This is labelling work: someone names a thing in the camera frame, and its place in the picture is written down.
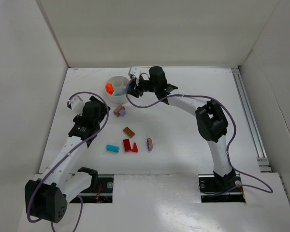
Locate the white round divided container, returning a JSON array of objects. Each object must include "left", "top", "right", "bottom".
[{"left": 104, "top": 76, "right": 129, "bottom": 104}]

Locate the brown flat lego plate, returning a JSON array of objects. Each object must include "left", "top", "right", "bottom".
[{"left": 123, "top": 127, "right": 135, "bottom": 138}]

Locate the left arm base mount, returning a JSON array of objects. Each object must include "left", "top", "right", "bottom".
[{"left": 78, "top": 174, "right": 114, "bottom": 204}]

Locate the purple cable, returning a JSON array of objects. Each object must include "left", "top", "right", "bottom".
[
  {"left": 26, "top": 91, "right": 110, "bottom": 232},
  {"left": 125, "top": 77, "right": 274, "bottom": 195}
]

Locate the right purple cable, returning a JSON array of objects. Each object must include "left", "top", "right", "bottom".
[{"left": 125, "top": 77, "right": 274, "bottom": 195}]

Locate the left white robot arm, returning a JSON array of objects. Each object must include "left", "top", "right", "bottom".
[{"left": 25, "top": 92, "right": 110, "bottom": 223}]

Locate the aluminium rail right side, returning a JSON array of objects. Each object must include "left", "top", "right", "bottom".
[{"left": 231, "top": 69, "right": 273, "bottom": 173}]

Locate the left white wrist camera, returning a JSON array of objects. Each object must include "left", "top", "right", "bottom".
[{"left": 68, "top": 95, "right": 85, "bottom": 114}]

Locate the red sloped lego piece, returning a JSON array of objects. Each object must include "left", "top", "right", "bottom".
[{"left": 131, "top": 143, "right": 138, "bottom": 153}]

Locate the purple brown lego assembly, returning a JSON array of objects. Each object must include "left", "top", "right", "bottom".
[{"left": 113, "top": 104, "right": 126, "bottom": 117}]

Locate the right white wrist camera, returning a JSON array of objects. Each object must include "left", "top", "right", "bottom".
[{"left": 128, "top": 66, "right": 141, "bottom": 79}]

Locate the long teal lego brick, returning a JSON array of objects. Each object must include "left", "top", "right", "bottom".
[{"left": 106, "top": 145, "right": 120, "bottom": 153}]

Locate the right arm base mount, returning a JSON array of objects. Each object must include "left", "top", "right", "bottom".
[{"left": 198, "top": 174, "right": 246, "bottom": 203}]

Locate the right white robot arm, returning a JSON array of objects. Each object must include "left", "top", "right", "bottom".
[{"left": 125, "top": 66, "right": 236, "bottom": 192}]

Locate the orange lego brick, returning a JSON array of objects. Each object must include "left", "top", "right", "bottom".
[{"left": 105, "top": 83, "right": 114, "bottom": 95}]

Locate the red rectangular lego brick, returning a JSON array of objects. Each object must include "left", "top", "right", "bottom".
[{"left": 123, "top": 139, "right": 132, "bottom": 152}]

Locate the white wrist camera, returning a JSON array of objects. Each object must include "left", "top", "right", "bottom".
[
  {"left": 128, "top": 66, "right": 141, "bottom": 79},
  {"left": 68, "top": 95, "right": 85, "bottom": 114}
]

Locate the purple oval lego plate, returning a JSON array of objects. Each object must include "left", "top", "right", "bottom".
[{"left": 146, "top": 138, "right": 153, "bottom": 151}]

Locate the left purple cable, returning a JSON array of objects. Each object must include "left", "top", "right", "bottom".
[{"left": 26, "top": 91, "right": 110, "bottom": 232}]

